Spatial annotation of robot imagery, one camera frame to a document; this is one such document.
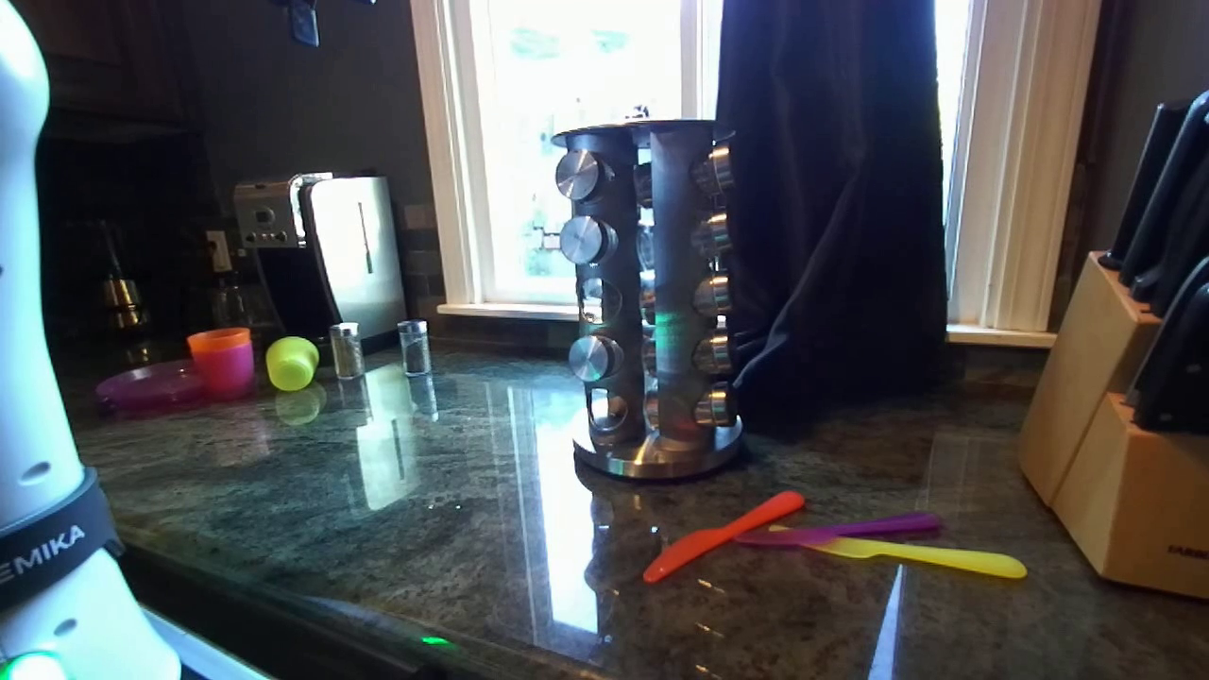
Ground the white window frame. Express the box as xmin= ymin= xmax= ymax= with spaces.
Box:
xmin=410 ymin=0 xmax=1108 ymax=352

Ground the yellow plastic knife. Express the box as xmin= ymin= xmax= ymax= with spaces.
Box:
xmin=769 ymin=520 xmax=1032 ymax=586

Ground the orange pink plastic cup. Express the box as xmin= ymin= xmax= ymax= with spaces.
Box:
xmin=187 ymin=325 xmax=259 ymax=403

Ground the black handled kitchen knife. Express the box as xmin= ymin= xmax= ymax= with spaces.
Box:
xmin=1114 ymin=87 xmax=1209 ymax=292
xmin=1130 ymin=173 xmax=1209 ymax=313
xmin=1124 ymin=251 xmax=1209 ymax=437
xmin=1105 ymin=103 xmax=1192 ymax=273

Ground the glass shaker with metal cap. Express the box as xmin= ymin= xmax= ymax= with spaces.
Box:
xmin=325 ymin=322 xmax=370 ymax=386
xmin=392 ymin=317 xmax=436 ymax=382

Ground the metal capped spice jar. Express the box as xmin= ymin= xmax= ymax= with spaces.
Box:
xmin=691 ymin=144 xmax=742 ymax=202
xmin=557 ymin=207 xmax=616 ymax=269
xmin=691 ymin=269 xmax=742 ymax=322
xmin=691 ymin=327 xmax=742 ymax=377
xmin=691 ymin=382 xmax=742 ymax=432
xmin=565 ymin=327 xmax=619 ymax=387
xmin=691 ymin=207 xmax=742 ymax=265
xmin=552 ymin=146 xmax=611 ymax=202

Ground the purple plastic plate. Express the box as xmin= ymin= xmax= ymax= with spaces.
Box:
xmin=91 ymin=357 xmax=206 ymax=420

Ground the orange plastic knife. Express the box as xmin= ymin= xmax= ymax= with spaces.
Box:
xmin=639 ymin=488 xmax=814 ymax=588

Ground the stainless steel coffee maker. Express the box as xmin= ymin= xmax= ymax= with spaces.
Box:
xmin=231 ymin=171 xmax=412 ymax=345

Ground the wooden knife block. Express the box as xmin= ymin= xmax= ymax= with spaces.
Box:
xmin=1018 ymin=248 xmax=1209 ymax=599

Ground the stainless steel revolving spice rack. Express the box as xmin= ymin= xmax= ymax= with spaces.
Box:
xmin=547 ymin=115 xmax=749 ymax=483

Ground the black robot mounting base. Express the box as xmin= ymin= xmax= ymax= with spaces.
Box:
xmin=119 ymin=541 xmax=532 ymax=680

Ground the purple plastic knife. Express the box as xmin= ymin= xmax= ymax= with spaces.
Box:
xmin=732 ymin=510 xmax=948 ymax=552

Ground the black window curtain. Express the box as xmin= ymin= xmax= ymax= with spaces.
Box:
xmin=715 ymin=0 xmax=954 ymax=437

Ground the yellow-green plastic cup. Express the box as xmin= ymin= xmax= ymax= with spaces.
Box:
xmin=260 ymin=331 xmax=325 ymax=398

